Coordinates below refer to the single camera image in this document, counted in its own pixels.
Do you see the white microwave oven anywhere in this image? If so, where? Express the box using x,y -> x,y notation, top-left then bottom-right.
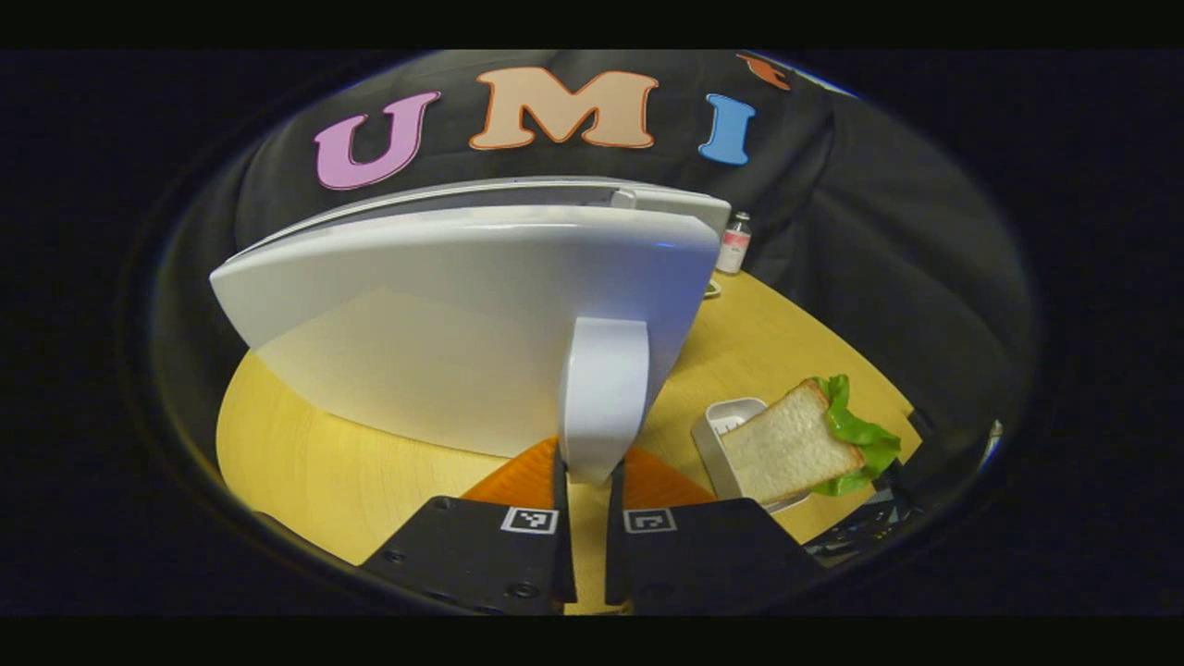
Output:
210,176 -> 734,487

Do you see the lettuce sandwich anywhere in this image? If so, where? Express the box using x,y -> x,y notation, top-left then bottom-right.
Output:
720,374 -> 903,506

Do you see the white rectangular tray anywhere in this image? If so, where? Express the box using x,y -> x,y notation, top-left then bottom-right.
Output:
691,397 -> 815,515

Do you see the small clear bottle pink label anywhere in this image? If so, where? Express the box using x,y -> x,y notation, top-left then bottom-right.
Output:
715,212 -> 752,276

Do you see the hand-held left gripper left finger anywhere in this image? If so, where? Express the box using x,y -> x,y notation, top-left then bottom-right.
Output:
361,437 -> 577,616

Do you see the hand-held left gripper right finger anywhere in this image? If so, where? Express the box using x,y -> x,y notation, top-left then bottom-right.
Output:
606,449 -> 824,613

